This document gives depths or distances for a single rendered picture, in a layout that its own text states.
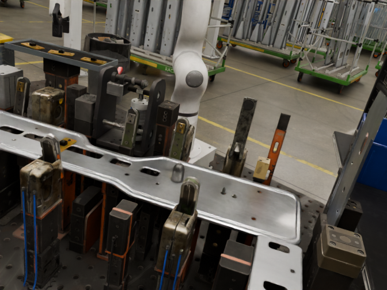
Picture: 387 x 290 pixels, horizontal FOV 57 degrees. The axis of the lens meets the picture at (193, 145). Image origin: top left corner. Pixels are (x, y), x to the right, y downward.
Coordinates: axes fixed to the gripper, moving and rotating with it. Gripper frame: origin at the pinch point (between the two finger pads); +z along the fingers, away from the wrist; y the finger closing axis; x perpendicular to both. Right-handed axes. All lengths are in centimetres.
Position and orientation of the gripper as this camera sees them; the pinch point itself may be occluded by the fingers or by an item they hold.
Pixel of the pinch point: (61, 31)
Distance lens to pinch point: 136.9
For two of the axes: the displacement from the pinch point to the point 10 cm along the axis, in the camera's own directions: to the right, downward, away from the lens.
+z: -1.7, 8.9, 4.2
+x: 9.8, 1.3, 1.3
